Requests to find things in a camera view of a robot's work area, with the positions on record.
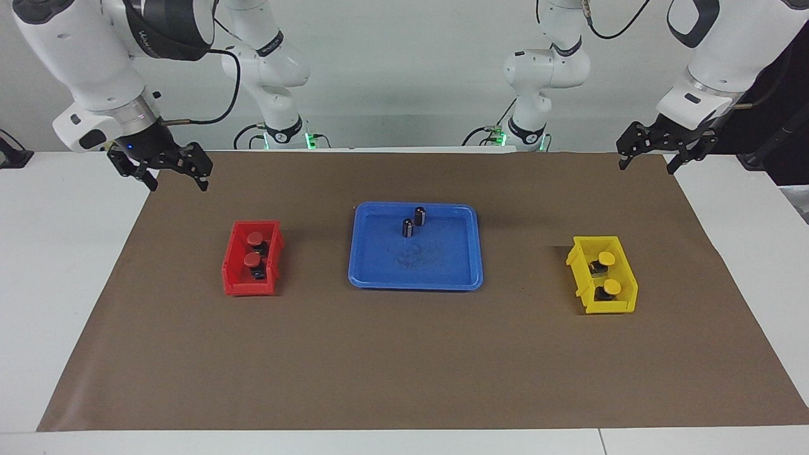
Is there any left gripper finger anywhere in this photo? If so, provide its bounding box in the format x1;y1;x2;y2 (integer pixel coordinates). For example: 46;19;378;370
666;133;719;175
617;123;652;171

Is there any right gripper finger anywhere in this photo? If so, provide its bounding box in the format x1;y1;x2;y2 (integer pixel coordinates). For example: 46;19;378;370
130;164;159;192
182;142;213;192

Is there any red plastic bin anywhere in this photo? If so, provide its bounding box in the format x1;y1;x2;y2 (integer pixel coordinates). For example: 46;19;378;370
221;220;286;296

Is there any large black background equipment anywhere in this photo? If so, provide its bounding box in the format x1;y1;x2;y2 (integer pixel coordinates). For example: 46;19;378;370
714;28;809;187

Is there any small black background object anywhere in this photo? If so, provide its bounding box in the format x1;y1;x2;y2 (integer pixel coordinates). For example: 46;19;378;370
0;130;34;169

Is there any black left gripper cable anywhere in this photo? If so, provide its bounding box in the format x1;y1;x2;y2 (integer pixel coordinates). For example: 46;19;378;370
585;0;652;40

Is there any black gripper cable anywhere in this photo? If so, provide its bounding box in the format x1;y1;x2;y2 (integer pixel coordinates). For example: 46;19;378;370
585;0;652;40
158;18;243;126

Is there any yellow plastic bin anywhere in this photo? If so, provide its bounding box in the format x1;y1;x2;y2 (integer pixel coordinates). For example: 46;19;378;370
566;236;639;315

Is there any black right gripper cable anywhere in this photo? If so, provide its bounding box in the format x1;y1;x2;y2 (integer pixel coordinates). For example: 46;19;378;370
158;18;243;126

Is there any black base cable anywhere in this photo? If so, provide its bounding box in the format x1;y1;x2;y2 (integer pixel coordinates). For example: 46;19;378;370
233;122;266;150
461;95;518;147

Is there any brown paper mat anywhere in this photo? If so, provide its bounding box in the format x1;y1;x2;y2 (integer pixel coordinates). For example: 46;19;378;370
37;150;809;433

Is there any blue plastic tray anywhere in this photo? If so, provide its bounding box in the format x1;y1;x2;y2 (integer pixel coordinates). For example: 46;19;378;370
348;202;484;292

